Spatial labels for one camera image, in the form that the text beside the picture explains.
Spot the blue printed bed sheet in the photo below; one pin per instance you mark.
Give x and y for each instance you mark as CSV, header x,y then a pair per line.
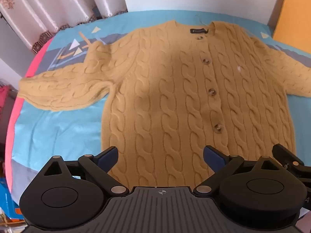
x,y
60,131

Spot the dark red cloth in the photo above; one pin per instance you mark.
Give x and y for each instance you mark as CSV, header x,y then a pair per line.
x,y
4,97

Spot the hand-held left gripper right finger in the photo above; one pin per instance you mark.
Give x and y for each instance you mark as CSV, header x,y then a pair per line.
x,y
213,158

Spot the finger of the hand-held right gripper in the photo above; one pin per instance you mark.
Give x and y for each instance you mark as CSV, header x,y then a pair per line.
x,y
286,157

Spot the pale pink lace-trimmed curtain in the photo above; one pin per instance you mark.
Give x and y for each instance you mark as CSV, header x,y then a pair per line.
x,y
48,4

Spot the pink mattress cover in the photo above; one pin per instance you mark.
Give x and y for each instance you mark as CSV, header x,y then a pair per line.
x,y
14,116

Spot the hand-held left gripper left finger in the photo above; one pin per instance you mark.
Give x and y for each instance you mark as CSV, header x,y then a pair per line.
x,y
109,157

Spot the blue box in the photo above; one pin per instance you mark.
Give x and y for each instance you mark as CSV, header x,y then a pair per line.
x,y
8,199

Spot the yellow wooden board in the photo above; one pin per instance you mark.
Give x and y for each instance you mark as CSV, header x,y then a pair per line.
x,y
296,17

